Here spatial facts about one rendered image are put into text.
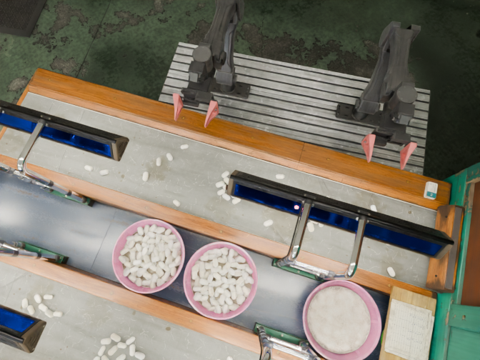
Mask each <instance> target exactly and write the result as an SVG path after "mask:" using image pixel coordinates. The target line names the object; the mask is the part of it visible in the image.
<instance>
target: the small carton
mask: <svg viewBox="0 0 480 360"><path fill-rule="evenodd" d="M437 187H438V184H436V183H433V182H430V181H428V182H426V187H425V192H424V197H425V198H428V199H435V198H436V192H437Z"/></svg>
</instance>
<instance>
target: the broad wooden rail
mask: <svg viewBox="0 0 480 360"><path fill-rule="evenodd" d="M29 92H30V93H33V94H38V95H40V96H45V97H47V98H50V99H55V100H57V101H62V102H64V103H68V104H72V105H74V106H79V107H82V108H85V109H89V110H92V111H96V112H99V113H102V114H106V115H109V116H113V117H116V118H119V119H123V120H126V121H130V122H134V123H136V124H141V125H143V126H147V127H151V128H153V129H158V130H160V131H165V132H168V133H170V134H175V135H177V136H182V137H185V138H188V139H192V140H194V141H199V142H202V143H205V144H209V145H212V146H216V147H219V148H222V149H226V150H229V151H233V152H236V153H239V154H243V155H246V156H250V157H254V158H256V159H261V160H263V161H267V162H271V163H273V164H278V165H280V166H285V167H288V168H290V169H295V170H297V171H302V172H305V173H308V174H312V175H314V176H319V177H322V178H325V179H329V180H332V181H336V182H339V183H342V184H346V185H349V186H353V187H356V188H359V189H363V190H366V191H370V192H374V193H376V194H381V195H383V196H387V197H391V198H393V199H398V200H400V201H405V202H408V203H410V204H415V205H417V206H422V207H425V208H428V209H432V210H434V211H437V207H438V206H444V205H449V202H450V196H451V187H452V184H451V183H448V182H445V181H441V180H438V179H433V178H430V177H427V176H423V175H420V174H415V173H413V172H410V171H405V170H401V169H398V168H395V167H392V166H387V165H384V164H380V163H377V162H374V161H370V162H369V163H368V162H367V160H366V159H362V158H359V157H356V156H352V155H349V154H344V153H341V152H338V151H334V150H331V149H326V148H324V147H320V146H316V145H313V144H308V143H306V142H302V141H298V140H296V139H291V138H288V137H285V136H280V135H278V134H273V133H270V132H267V131H262V130H260V129H255V128H252V127H250V126H244V125H242V124H238V123H234V122H232V121H227V120H224V119H220V118H216V117H214V118H213V119H212V120H211V121H210V122H209V124H208V126H207V127H205V126H204V125H205V121H206V116H207V115H206V114H202V113H199V112H196V111H192V110H188V109H184V108H182V110H181V112H180V114H179V117H178V119H177V120H176V121H175V119H174V105H171V104H166V103H163V102H160V101H156V100H153V99H148V98H146V97H142V96H138V95H135V94H130V93H128V92H125V91H120V90H118V89H113V88H110V87H107V86H102V85H100V84H95V83H92V82H90V81H84V80H82V79H78V78H74V77H72V76H67V75H64V74H60V73H56V72H54V71H49V70H46V69H42V68H39V67H38V69H37V70H36V72H35V74H34V75H33V77H32V79H31V81H30V82H29ZM428 181H430V182H433V183H436V184H438V187H437V192H436V198H435V199H428V198H425V197H424V192H425V187H426V182H428Z"/></svg>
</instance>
